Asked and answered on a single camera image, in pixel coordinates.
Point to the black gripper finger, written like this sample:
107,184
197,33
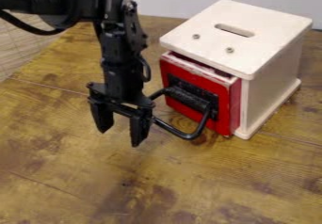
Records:
139,126
102,114

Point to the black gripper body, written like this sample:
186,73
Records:
122,86

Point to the red drawer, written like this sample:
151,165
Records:
211,85

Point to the black metal drawer handle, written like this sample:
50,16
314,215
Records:
190,100

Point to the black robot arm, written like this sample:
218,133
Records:
115,19

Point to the white wooden drawer box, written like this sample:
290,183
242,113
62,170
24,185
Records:
253,43

